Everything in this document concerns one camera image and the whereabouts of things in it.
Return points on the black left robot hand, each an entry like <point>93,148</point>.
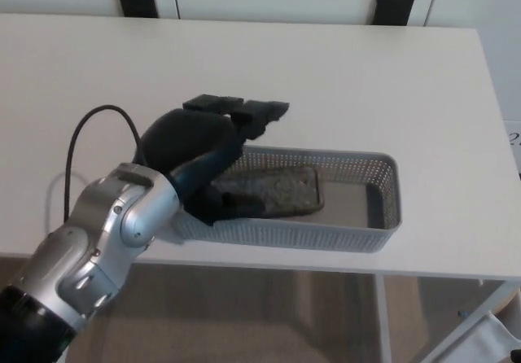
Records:
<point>183,139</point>

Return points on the dark felt board eraser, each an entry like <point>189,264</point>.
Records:
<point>281,192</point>

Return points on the grey perforated plastic basket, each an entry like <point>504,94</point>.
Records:
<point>293,234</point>

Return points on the white fabric side pouch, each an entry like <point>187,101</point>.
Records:
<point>484,342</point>

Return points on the round wooden stool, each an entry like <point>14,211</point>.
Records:
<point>510,304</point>

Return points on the white metal frame desk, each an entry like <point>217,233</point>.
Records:
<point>346,86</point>

